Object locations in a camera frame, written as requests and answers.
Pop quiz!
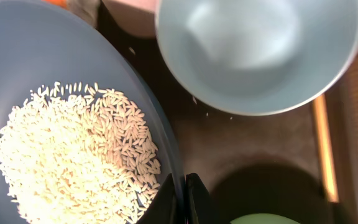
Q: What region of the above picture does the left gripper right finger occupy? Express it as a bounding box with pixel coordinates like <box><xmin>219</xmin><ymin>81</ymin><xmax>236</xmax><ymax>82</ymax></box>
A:
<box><xmin>185</xmin><ymin>173</ymin><xmax>221</xmax><ymax>224</ymax></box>

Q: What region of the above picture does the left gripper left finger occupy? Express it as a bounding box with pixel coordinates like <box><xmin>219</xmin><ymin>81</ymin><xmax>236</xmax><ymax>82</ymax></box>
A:
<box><xmin>137</xmin><ymin>174</ymin><xmax>179</xmax><ymax>224</ymax></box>

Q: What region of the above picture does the mint green bowl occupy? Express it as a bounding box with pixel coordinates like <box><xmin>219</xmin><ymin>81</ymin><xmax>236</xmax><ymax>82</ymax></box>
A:
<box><xmin>230</xmin><ymin>213</ymin><xmax>299</xmax><ymax>224</ymax></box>

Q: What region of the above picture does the pile of white rice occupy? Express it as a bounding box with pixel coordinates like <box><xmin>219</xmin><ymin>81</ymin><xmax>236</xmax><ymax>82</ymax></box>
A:
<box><xmin>0</xmin><ymin>82</ymin><xmax>161</xmax><ymax>223</ymax></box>

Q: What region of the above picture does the wooden chopstick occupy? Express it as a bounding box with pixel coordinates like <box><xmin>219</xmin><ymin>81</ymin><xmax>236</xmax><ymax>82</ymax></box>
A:
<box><xmin>313</xmin><ymin>94</ymin><xmax>339</xmax><ymax>203</ymax></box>

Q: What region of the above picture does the light blue bowl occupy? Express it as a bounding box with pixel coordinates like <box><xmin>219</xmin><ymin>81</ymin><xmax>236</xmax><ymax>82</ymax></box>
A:
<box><xmin>155</xmin><ymin>0</ymin><xmax>358</xmax><ymax>116</ymax></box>

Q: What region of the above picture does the brown serving tray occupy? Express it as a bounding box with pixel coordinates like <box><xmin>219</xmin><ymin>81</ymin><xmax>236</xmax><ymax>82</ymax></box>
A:
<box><xmin>97</xmin><ymin>4</ymin><xmax>358</xmax><ymax>223</ymax></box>

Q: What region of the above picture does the white paper cup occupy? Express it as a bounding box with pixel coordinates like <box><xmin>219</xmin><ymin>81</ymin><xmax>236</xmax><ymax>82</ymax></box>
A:
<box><xmin>102</xmin><ymin>0</ymin><xmax>160</xmax><ymax>39</ymax></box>

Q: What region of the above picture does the yellow green snack wrapper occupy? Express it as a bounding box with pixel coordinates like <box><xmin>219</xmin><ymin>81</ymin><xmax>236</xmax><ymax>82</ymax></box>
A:
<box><xmin>44</xmin><ymin>0</ymin><xmax>68</xmax><ymax>9</ymax></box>

